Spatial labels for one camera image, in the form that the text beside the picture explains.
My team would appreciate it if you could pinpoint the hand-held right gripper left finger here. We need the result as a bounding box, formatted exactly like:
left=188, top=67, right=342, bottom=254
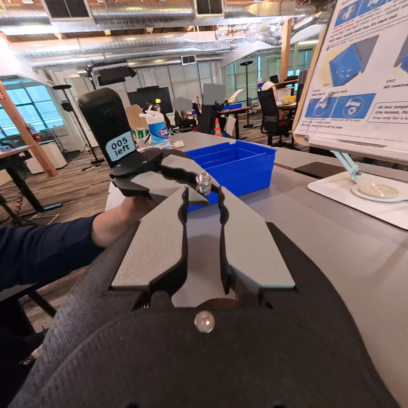
left=110, top=186, right=189, bottom=297

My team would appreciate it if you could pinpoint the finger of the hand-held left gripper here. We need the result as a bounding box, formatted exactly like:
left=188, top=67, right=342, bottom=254
left=160, top=155, right=221, bottom=196
left=130, top=171, right=210, bottom=206

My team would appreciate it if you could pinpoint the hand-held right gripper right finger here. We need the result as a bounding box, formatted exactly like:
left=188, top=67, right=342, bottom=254
left=218, top=186, right=296, bottom=295

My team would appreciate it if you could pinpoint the silver bolt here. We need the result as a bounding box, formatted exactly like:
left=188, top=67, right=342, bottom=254
left=196, top=172, right=213, bottom=196

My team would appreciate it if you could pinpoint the person's left forearm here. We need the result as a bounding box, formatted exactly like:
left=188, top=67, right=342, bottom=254
left=0, top=214, right=107, bottom=292

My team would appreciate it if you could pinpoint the person's left hand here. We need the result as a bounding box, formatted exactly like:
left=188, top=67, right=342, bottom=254
left=92, top=195, right=161, bottom=248

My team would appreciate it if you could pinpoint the wooden display board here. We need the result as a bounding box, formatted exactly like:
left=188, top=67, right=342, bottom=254
left=124, top=105, right=148, bottom=134
left=292, top=0, right=408, bottom=154

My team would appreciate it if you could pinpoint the black floor lamp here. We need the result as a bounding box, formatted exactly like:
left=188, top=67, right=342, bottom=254
left=240, top=61, right=254, bottom=129
left=52, top=84, right=106, bottom=164

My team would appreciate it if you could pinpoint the green white card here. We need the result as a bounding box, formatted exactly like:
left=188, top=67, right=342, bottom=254
left=132, top=127, right=150, bottom=149

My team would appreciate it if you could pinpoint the disinfectant wipes canister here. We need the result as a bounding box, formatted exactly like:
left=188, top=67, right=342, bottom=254
left=139, top=109, right=173, bottom=150

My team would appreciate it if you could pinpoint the black studio light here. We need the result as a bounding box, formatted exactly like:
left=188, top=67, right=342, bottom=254
left=85, top=60, right=138, bottom=87

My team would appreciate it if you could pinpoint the white cabinet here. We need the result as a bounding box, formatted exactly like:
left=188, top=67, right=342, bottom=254
left=25, top=140, right=68, bottom=175

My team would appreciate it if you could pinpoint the black office chair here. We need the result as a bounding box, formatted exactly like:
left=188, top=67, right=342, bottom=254
left=258, top=88, right=298, bottom=149

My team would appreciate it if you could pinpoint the white folding stand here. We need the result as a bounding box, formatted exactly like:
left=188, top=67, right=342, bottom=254
left=307, top=150, right=408, bottom=231

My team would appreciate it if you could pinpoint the black rectangular pad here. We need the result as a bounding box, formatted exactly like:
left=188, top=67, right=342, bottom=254
left=295, top=161, right=349, bottom=179

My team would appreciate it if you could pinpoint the ceiling air vent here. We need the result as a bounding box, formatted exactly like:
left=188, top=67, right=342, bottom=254
left=44, top=0, right=91, bottom=20
left=194, top=0, right=224, bottom=16

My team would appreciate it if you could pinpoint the person's black chair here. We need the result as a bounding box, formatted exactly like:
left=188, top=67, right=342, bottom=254
left=0, top=277, right=59, bottom=333

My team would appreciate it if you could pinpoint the person's body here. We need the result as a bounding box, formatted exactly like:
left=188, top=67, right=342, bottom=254
left=0, top=314, right=48, bottom=408

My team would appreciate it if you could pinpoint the printed instruction sheet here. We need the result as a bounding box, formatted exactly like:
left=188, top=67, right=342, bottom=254
left=295, top=0, right=408, bottom=142

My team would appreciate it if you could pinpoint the large black wall screen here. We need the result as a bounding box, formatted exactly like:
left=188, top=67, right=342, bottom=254
left=127, top=86, right=174, bottom=114

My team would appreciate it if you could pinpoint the silver air duct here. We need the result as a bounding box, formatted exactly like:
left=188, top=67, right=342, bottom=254
left=0, top=5, right=319, bottom=32
left=10, top=32, right=239, bottom=69

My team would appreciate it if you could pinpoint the wooden post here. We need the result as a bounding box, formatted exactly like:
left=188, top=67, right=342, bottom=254
left=0, top=80, right=58, bottom=178
left=280, top=17, right=294, bottom=74

